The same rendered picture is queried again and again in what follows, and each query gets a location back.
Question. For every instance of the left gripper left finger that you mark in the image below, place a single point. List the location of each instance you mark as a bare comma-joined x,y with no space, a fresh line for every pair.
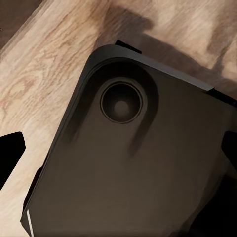
12,146

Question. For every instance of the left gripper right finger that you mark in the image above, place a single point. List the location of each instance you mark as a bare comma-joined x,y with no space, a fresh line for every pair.
229,147

